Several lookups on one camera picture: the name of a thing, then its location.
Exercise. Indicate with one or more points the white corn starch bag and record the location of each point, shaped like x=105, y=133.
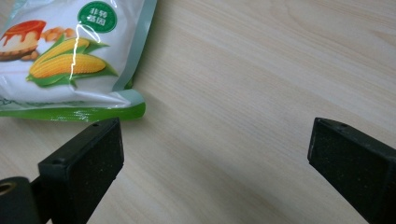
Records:
x=68, y=62

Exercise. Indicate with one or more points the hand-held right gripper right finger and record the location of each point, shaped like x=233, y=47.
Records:
x=351, y=168

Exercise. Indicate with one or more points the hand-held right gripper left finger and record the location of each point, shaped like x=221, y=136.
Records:
x=84, y=168

